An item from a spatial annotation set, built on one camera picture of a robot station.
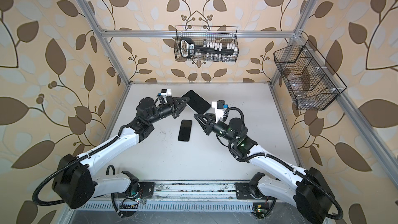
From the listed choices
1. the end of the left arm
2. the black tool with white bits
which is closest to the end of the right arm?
the end of the left arm

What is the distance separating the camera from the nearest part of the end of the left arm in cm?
65

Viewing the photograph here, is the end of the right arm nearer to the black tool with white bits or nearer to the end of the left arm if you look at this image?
the end of the left arm
